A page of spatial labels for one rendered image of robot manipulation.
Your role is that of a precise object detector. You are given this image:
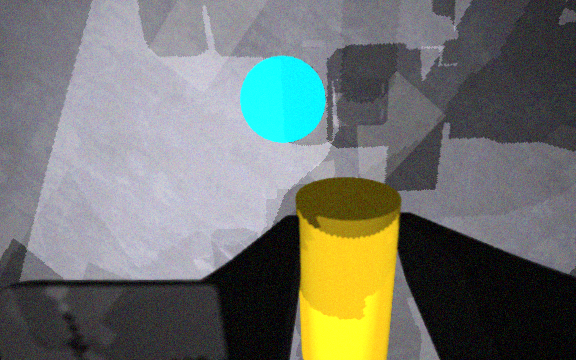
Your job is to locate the yellow tall cylinder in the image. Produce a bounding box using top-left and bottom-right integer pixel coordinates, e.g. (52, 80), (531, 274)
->
(295, 177), (401, 360)

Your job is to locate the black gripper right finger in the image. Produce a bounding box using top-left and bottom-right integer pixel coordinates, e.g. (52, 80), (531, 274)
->
(397, 212), (576, 360)

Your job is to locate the cyan circle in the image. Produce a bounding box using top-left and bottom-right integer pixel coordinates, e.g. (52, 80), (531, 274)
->
(240, 56), (325, 143)

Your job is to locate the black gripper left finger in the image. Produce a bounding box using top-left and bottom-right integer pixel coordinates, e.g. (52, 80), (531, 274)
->
(0, 215), (301, 360)

